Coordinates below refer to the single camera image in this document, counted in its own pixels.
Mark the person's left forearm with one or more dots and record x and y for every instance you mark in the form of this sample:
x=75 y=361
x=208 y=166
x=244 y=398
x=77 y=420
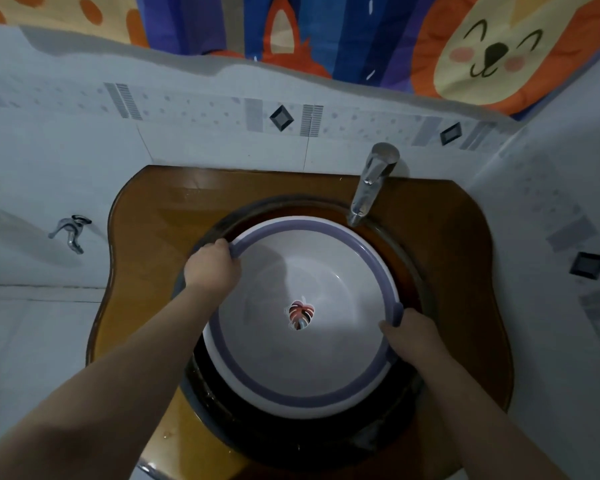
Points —
x=95 y=389

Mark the person's right hand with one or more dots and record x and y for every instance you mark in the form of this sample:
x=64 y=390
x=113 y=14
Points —
x=414 y=339

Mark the white basin with purple rim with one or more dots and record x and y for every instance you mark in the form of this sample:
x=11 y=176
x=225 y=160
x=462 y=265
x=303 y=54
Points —
x=300 y=314

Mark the person's left hand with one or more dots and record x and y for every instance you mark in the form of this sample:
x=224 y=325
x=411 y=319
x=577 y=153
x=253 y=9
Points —
x=211 y=269

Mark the person's right thumb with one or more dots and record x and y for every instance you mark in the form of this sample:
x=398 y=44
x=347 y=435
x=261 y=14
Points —
x=389 y=328

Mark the dark round sink bowl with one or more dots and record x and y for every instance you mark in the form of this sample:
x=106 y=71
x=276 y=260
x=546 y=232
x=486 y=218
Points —
x=300 y=434

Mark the person's left thumb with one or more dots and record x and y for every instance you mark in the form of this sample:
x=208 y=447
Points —
x=226 y=248

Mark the chrome wall tap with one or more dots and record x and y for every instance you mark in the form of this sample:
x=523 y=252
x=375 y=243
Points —
x=70 y=232

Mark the person's right forearm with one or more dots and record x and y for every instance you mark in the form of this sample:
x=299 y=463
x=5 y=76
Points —
x=485 y=419

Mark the chrome sink faucet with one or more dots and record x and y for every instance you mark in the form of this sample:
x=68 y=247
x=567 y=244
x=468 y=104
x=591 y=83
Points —
x=372 y=182

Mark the amber glass sink counter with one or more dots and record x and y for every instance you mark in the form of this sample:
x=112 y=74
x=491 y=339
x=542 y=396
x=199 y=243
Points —
x=140 y=274

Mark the colourful cartoon animal curtain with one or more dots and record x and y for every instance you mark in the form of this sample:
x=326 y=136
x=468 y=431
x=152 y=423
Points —
x=330 y=39

